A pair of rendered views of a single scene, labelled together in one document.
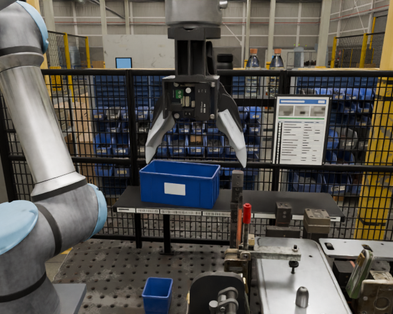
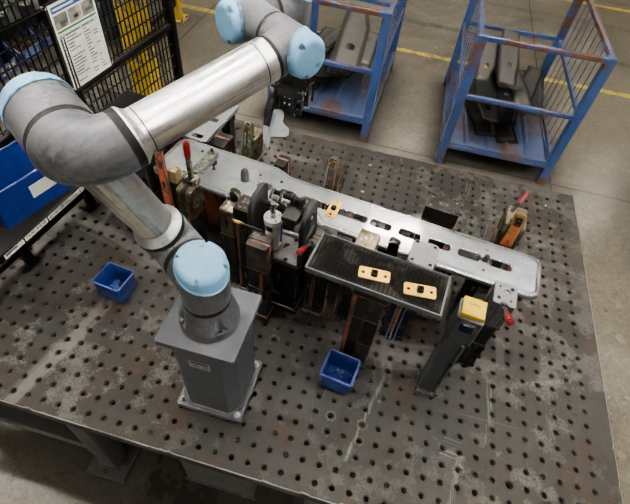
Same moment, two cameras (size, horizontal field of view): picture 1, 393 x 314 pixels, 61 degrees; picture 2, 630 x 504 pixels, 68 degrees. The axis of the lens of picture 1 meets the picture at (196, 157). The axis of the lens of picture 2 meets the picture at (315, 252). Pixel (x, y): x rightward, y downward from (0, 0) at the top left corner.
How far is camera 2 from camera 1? 1.06 m
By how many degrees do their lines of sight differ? 70
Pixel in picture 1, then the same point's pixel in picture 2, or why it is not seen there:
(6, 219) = (210, 256)
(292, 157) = (87, 72)
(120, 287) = (63, 320)
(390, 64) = not seen: outside the picture
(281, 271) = (209, 174)
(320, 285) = (234, 162)
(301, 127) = (81, 33)
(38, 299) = not seen: hidden behind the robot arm
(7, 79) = not seen: hidden behind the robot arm
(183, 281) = (96, 262)
